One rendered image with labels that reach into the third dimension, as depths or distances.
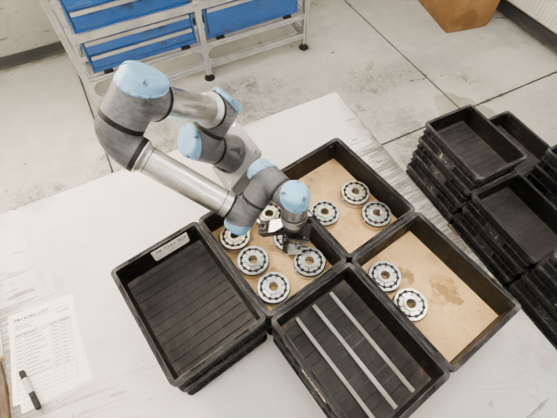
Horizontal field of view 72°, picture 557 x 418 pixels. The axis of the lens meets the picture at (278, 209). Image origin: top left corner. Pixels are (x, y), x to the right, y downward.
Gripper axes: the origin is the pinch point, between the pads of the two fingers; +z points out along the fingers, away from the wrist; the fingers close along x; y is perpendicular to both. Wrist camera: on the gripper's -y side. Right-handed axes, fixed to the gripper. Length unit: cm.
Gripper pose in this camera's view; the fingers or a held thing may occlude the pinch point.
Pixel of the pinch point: (286, 245)
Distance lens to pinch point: 128.0
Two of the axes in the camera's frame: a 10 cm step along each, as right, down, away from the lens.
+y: 9.9, 1.2, -0.8
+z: 0.1, 4.8, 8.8
